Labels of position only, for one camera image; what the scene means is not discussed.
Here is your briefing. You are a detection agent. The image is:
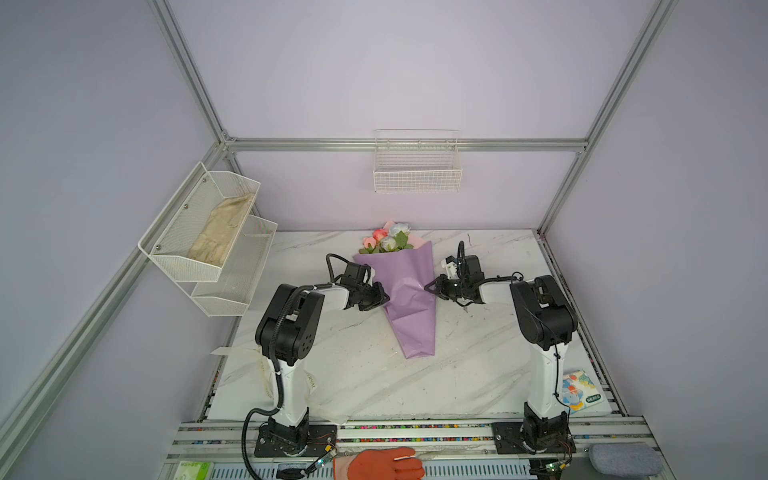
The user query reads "pink purple wrapping paper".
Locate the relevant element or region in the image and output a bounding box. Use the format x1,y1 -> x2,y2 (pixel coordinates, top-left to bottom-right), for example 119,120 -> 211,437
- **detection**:
354,221 -> 436,359

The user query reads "light pink fake rose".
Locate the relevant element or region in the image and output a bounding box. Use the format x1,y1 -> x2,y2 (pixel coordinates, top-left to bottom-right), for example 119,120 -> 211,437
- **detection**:
362,237 -> 378,253

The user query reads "white fake rose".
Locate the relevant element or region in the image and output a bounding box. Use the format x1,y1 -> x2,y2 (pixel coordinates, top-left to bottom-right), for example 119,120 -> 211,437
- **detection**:
389,223 -> 413,251

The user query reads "deep pink fake rose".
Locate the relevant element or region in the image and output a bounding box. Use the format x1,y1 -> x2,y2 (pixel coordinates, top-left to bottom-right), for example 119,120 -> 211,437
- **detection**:
372,228 -> 389,242

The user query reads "cream ribbon roll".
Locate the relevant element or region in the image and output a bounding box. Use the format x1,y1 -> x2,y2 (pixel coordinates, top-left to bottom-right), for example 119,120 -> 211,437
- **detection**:
208,346 -> 350,424

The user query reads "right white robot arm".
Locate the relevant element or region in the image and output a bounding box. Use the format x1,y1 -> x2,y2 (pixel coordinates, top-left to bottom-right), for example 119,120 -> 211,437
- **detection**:
424,242 -> 577,453

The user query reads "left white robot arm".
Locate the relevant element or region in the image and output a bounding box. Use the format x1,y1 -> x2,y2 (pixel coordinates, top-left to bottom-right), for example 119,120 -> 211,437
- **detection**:
240,253 -> 390,479

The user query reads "lower white mesh shelf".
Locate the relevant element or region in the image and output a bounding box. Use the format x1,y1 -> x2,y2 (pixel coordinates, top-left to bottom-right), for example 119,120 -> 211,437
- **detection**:
191,215 -> 278,317

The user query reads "white mesh shelf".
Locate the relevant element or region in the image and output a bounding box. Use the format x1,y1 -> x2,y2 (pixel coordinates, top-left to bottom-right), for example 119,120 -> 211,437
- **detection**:
138,163 -> 260,283
191,215 -> 278,317

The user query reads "colourful tissue pack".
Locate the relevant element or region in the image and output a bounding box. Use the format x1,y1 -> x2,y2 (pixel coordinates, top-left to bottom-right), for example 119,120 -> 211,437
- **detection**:
560,370 -> 606,412

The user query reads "beige cloth in shelf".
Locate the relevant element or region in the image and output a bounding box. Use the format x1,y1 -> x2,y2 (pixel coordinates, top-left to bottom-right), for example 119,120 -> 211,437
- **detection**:
187,194 -> 255,267

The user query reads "orange rubber glove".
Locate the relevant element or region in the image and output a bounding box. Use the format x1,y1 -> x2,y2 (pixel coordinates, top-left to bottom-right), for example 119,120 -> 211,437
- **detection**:
333,447 -> 425,480

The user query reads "upper white mesh shelf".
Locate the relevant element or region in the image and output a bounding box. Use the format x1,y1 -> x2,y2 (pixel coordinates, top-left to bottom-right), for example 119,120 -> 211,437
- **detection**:
138,163 -> 260,283

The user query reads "grey cloth pad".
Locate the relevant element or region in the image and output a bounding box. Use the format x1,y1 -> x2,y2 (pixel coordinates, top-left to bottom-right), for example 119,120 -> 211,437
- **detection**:
588,443 -> 664,479

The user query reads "green white packet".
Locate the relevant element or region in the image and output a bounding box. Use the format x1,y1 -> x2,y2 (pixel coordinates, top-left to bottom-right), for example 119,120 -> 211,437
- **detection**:
173,461 -> 214,480

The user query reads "white wire wall basket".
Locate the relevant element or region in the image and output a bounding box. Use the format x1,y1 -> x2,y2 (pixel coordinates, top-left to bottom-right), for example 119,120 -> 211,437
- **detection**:
373,129 -> 463,194

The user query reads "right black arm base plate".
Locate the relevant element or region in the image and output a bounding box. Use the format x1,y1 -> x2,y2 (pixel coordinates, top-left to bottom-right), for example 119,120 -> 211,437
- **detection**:
491,413 -> 575,455

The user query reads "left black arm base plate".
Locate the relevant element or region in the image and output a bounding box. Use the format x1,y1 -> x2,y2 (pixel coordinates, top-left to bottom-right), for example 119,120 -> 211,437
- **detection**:
253,419 -> 338,458

